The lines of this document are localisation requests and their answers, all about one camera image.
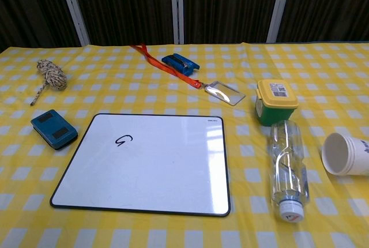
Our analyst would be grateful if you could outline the blue object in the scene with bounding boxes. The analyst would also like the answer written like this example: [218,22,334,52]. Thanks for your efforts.
[30,109,79,151]

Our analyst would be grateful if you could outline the white mat with black border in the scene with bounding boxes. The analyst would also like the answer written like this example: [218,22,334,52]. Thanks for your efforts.
[49,112,232,217]

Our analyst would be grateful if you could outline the clear plastic badge holder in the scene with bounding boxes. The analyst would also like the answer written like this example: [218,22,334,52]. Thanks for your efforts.
[201,80,246,107]

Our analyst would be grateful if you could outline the blue black clip tool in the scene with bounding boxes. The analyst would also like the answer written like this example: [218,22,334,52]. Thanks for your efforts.
[161,52,200,77]

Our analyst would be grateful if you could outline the green container yellow lid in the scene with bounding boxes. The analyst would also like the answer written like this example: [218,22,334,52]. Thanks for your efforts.
[254,79,299,126]

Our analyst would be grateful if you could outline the dark partition panel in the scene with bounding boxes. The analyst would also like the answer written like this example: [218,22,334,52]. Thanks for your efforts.
[183,0,282,44]
[0,0,81,54]
[276,0,369,43]
[67,0,176,46]

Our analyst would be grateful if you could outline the clear plastic water bottle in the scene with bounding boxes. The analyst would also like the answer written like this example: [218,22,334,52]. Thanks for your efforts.
[266,119,311,223]

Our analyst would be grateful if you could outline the yellow white checked tablecloth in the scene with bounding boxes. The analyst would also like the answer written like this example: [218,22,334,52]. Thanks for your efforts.
[0,42,369,248]

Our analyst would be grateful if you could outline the white paper cup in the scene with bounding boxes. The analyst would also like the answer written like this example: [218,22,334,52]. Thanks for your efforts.
[321,131,369,176]

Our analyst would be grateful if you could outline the orange lanyard strap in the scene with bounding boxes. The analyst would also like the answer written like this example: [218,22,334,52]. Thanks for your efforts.
[129,43,207,89]

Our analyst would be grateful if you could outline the white partition post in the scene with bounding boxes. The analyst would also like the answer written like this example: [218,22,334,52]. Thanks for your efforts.
[265,0,295,43]
[57,0,91,47]
[170,0,185,45]

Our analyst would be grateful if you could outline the braided rope bundle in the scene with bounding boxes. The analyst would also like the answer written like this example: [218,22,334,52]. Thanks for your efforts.
[30,59,68,107]

